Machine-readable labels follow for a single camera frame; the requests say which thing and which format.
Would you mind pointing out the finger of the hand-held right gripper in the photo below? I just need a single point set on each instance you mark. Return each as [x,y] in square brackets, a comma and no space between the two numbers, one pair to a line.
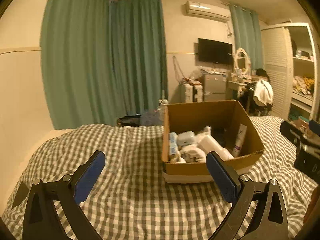
[290,131]
[315,125]

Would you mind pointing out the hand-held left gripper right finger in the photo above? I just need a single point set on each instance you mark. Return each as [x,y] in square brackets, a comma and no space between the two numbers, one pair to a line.
[221,177]

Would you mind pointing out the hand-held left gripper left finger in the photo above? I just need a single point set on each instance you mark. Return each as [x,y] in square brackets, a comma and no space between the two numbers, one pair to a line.
[90,177]

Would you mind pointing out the white plastic bottle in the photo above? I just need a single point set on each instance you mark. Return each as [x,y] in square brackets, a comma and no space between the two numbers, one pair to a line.
[212,146]

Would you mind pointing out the white sock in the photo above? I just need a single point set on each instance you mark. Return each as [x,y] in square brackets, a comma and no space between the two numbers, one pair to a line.
[192,153]

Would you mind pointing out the white cream tube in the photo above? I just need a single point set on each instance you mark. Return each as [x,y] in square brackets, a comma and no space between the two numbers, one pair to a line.
[240,138]

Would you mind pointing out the white rounded case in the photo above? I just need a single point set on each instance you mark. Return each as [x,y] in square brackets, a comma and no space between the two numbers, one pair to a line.
[186,138]

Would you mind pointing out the white blue tissue pack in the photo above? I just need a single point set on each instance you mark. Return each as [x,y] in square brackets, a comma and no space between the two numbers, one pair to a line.
[173,143]

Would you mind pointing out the cardboard box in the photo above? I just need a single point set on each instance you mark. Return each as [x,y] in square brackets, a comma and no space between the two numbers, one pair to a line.
[200,115]

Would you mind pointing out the person's right forearm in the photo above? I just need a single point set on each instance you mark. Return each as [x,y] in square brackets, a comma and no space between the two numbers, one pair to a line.
[312,206]

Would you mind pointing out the small brown box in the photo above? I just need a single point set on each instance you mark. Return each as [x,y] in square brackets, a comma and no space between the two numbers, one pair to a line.
[298,123]

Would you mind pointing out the dark wooden chair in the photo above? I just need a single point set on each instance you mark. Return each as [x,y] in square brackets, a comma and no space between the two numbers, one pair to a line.
[260,107]

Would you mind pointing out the green white checkered blanket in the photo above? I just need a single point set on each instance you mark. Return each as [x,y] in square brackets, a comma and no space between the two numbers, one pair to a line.
[125,155]

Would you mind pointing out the pile of folded clothes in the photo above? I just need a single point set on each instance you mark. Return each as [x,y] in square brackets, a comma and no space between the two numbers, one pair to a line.
[303,85]

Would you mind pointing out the white towel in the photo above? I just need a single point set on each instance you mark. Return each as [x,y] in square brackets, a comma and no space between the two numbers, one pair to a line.
[262,91]

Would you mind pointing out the black floor bag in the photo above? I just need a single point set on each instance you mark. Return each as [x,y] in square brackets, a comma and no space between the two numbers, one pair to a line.
[128,120]

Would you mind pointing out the white louvered wardrobe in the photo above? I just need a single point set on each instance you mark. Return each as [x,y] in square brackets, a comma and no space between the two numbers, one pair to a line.
[277,62]

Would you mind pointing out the oval white vanity mirror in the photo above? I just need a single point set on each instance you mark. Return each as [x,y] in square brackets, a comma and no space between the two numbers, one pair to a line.
[242,60]

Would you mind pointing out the small silver fridge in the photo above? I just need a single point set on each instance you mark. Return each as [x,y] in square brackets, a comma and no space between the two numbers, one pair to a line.
[214,87]

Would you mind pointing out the large clear water bottle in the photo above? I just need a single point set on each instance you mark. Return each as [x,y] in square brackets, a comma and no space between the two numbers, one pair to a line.
[161,113]

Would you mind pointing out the white suitcase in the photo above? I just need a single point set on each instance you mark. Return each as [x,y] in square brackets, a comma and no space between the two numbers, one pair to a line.
[192,93]

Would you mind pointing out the narrow green curtain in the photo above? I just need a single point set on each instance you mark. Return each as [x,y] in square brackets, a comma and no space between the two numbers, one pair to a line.
[246,35]

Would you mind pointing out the clear plastic bag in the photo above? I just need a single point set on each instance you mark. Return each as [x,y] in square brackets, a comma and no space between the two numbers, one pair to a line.
[198,73]

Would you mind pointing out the wide green curtain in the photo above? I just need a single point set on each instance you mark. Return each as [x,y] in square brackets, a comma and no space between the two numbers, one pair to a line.
[100,60]

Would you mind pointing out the white air conditioner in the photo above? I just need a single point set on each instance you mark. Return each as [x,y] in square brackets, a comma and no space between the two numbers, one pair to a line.
[207,10]

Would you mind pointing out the black wall television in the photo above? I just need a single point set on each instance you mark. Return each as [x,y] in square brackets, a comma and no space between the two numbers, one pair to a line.
[215,51]

